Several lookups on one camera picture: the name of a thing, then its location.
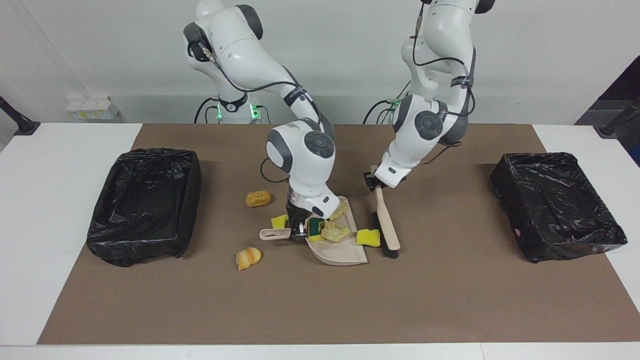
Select yellow green scouring sponge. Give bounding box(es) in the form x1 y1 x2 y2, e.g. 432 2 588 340
307 216 327 243

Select thick beige sponge chunk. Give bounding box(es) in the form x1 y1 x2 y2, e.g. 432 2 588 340
320 220 351 244

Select beige hand brush black bristles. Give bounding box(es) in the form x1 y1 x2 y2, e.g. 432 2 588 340
370 165 401 259

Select pale beige sponge chunk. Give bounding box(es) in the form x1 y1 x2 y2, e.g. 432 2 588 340
327 200 349 222

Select beige plastic dustpan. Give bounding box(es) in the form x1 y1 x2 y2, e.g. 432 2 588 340
259 196 369 267

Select curved yellow sponge piece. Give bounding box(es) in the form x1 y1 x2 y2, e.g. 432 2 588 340
356 228 382 247

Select black bag lined bin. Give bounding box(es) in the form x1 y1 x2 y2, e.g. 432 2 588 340
490 152 628 264
86 147 202 268

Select brown bread roll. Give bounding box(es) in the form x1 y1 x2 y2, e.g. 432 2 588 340
245 190 272 208

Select striped croissant bread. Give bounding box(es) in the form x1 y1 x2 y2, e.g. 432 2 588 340
235 247 262 272

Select brown paper table mat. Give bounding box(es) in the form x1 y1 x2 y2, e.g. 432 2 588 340
37 123 640 346

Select black stand pole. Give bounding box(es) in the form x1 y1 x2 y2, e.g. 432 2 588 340
0 96 41 137
594 97 640 138

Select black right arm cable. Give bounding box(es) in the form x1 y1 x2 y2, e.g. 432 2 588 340
189 42 321 185

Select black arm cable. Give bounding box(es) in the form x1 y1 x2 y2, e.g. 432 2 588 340
411 0 476 166
189 42 321 185

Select black left base cable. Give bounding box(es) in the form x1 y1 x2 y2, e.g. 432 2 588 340
363 97 401 124

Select black base cable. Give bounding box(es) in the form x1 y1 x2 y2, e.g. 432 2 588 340
363 97 401 124
194 96 221 124

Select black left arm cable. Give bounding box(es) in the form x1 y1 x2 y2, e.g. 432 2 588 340
411 0 476 166

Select black right base cable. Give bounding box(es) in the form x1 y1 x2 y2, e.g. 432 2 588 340
194 96 221 124

